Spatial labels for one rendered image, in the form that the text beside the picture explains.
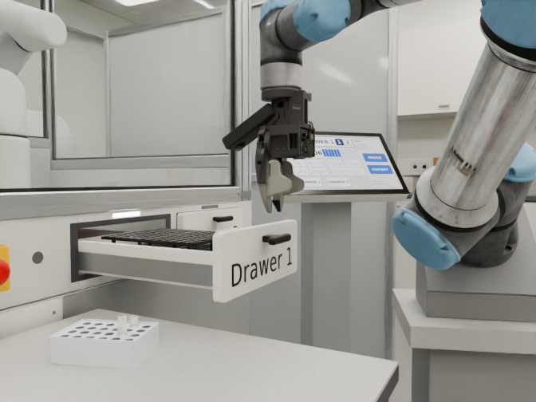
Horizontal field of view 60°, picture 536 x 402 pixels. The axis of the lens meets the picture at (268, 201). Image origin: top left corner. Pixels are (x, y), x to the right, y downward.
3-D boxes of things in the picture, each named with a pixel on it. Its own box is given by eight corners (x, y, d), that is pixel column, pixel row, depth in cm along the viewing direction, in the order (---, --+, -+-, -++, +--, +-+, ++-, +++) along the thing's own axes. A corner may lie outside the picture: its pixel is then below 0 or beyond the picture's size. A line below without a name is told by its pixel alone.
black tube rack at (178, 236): (243, 263, 97) (243, 232, 97) (192, 279, 82) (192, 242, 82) (160, 255, 108) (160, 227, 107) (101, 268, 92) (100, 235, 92)
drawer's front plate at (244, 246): (297, 271, 98) (297, 219, 98) (222, 304, 72) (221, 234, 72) (289, 270, 99) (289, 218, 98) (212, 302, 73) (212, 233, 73)
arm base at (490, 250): (507, 207, 95) (521, 172, 88) (524, 269, 85) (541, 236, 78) (430, 206, 98) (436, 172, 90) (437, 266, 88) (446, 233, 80)
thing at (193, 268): (285, 265, 97) (285, 235, 97) (218, 290, 75) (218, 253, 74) (140, 251, 116) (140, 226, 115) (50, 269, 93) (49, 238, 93)
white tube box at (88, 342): (159, 347, 70) (159, 322, 70) (134, 369, 62) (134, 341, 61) (83, 342, 72) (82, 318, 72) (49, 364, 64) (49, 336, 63)
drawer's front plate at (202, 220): (242, 243, 141) (242, 207, 140) (183, 258, 115) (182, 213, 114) (237, 242, 142) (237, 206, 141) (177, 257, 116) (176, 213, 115)
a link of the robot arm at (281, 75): (252, 65, 80) (273, 75, 88) (252, 92, 81) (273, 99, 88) (291, 60, 77) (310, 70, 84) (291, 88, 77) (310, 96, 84)
